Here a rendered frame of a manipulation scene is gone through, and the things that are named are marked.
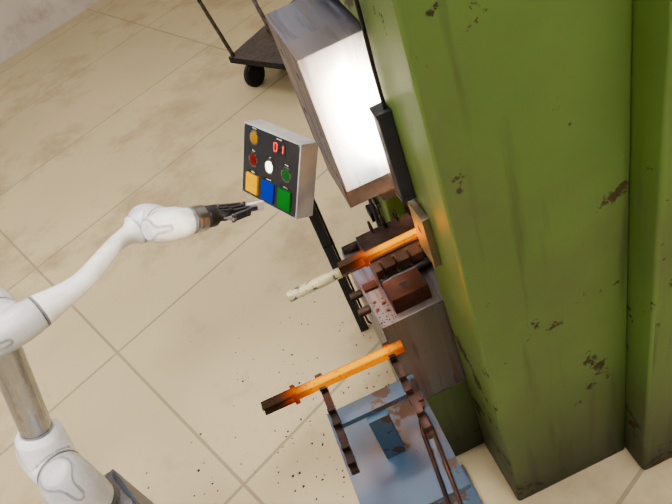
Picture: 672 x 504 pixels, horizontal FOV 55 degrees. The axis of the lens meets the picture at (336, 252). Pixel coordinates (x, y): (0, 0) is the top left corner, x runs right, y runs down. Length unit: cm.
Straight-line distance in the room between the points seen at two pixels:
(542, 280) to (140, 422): 227
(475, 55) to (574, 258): 67
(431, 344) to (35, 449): 131
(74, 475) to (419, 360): 113
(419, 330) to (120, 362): 208
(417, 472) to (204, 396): 159
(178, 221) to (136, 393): 160
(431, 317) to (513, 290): 43
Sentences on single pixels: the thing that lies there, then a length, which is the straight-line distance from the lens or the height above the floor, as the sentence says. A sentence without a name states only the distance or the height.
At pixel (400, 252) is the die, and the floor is 99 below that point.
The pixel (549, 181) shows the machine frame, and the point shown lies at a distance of 149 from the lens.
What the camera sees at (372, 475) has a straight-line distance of 197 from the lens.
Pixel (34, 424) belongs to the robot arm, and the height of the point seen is 94.
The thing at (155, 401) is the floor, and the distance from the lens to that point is 343.
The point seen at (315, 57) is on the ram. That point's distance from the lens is 151.
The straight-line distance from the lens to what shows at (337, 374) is 183.
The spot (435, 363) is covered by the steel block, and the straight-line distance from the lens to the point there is 219.
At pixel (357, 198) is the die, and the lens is 180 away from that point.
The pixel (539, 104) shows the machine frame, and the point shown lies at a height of 165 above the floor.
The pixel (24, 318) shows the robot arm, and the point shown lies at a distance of 196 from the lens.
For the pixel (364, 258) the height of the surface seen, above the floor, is 101.
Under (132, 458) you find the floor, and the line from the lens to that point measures 332.
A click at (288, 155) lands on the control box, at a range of 232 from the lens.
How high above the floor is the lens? 243
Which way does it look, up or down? 43 degrees down
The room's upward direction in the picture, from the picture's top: 24 degrees counter-clockwise
